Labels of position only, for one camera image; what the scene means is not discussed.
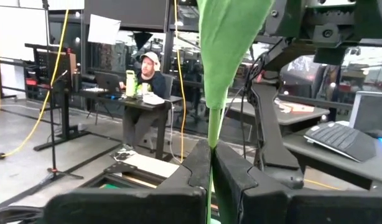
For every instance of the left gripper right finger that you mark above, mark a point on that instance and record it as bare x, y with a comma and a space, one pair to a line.
303, 208

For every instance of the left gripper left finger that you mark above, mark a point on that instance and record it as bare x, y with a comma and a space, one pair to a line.
132, 205

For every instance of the yellow artificial tulip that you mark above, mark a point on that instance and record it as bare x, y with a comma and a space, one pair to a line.
231, 46

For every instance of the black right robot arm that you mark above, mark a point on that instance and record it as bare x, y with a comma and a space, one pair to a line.
268, 124

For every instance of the green table mat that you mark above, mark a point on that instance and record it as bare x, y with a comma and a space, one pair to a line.
110, 186

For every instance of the grey desk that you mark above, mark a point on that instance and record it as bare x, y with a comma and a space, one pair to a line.
334, 168

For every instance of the dark computer keyboard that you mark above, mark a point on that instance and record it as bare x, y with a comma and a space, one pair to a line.
340, 141

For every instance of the loose papers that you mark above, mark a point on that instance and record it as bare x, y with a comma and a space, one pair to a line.
298, 108

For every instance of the grey table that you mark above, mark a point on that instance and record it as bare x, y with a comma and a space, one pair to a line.
290, 119

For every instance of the grey computer monitor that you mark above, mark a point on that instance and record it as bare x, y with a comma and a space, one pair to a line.
371, 112

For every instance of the black office desk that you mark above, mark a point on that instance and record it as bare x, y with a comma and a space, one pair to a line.
138, 102

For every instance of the black tripod stand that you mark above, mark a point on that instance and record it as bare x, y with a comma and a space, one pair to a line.
52, 124

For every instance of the green water bottle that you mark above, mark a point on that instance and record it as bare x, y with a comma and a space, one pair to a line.
131, 84

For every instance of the person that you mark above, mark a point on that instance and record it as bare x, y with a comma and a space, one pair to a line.
153, 82

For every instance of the black laptop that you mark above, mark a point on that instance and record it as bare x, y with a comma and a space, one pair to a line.
107, 81

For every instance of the grey office chair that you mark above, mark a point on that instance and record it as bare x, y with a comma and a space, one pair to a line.
169, 84

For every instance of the white paper sheet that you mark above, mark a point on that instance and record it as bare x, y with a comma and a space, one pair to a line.
104, 29

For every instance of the black aluminium table frame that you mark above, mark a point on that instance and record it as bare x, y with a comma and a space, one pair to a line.
119, 168

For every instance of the black standing desk frame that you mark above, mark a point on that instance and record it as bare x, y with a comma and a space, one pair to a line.
65, 115

